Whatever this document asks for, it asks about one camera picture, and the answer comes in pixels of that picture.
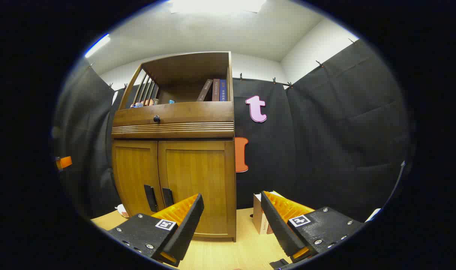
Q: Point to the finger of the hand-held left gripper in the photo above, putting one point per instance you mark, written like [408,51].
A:
[64,162]

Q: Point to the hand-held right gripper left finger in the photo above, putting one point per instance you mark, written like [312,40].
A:
[186,228]

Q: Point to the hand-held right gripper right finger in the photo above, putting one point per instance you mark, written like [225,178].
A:
[276,225]

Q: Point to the wooden shoe cabinet door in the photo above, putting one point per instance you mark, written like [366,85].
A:
[132,172]
[201,168]

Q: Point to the wooden double-door shoe cabinet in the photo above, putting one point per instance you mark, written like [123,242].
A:
[175,129]

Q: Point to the cardboard box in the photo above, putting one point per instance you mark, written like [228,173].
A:
[258,217]

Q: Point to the white plush toy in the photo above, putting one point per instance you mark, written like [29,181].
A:
[122,211]

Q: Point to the blue white small object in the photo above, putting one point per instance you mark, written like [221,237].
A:
[138,105]

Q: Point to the black backdrop cloth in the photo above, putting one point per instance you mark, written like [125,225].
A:
[325,142]

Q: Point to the wooden drawer with black knob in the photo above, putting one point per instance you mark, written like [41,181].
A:
[190,114]

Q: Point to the brown book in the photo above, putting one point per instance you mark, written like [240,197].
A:
[204,90]

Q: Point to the dark red book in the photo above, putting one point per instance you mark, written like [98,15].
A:
[216,90]

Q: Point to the blue book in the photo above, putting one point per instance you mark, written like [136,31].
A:
[223,90]

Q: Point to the large ceiling light panel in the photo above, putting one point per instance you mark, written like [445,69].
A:
[216,4]

